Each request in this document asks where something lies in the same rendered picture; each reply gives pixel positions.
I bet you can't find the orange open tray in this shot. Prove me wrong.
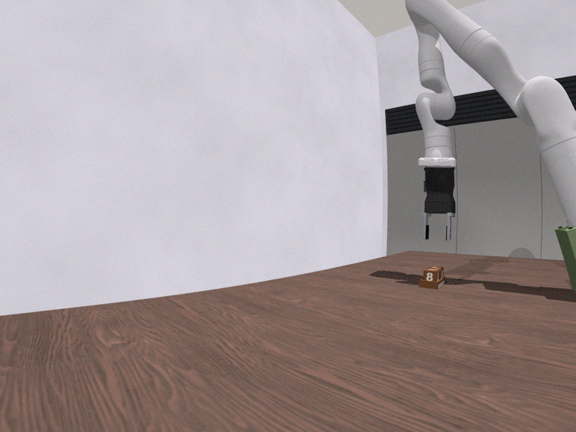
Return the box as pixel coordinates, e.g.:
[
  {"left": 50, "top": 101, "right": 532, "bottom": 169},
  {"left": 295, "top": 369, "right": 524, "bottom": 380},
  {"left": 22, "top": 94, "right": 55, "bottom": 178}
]
[{"left": 419, "top": 277, "right": 445, "bottom": 289}]

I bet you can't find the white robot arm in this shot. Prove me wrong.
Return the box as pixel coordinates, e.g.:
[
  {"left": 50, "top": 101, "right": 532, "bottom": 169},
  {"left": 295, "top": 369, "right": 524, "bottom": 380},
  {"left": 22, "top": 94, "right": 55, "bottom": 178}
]
[{"left": 405, "top": 0, "right": 576, "bottom": 227}]

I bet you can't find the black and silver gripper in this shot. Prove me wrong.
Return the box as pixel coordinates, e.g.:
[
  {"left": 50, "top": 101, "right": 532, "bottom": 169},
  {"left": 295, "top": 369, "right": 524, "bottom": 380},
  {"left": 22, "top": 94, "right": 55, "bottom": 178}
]
[{"left": 418, "top": 146, "right": 456, "bottom": 241}]

